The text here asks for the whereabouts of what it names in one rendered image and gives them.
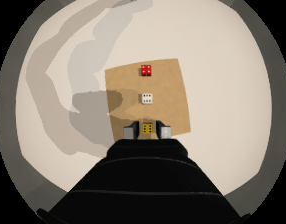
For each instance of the tan flat mat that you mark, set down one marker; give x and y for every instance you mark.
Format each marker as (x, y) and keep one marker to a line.
(125, 85)

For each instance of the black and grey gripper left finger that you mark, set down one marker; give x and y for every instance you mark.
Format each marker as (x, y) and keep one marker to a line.
(132, 131)

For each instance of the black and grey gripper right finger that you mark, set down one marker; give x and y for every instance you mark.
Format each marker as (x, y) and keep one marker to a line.
(163, 131)

